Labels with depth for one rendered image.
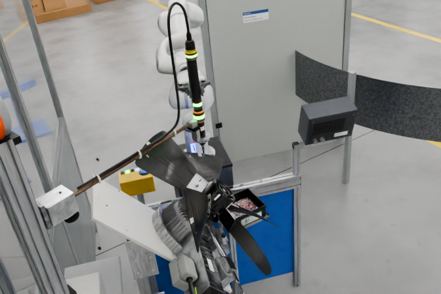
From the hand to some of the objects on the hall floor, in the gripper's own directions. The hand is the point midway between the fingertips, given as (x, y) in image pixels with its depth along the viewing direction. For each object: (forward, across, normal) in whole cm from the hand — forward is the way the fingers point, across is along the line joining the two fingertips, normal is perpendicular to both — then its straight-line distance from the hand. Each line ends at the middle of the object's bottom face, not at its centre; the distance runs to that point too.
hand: (195, 91), depth 173 cm
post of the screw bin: (-16, +11, +163) cm, 164 cm away
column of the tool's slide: (+43, -59, +162) cm, 178 cm away
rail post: (-34, +53, +163) cm, 175 cm away
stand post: (+15, -34, +163) cm, 167 cm away
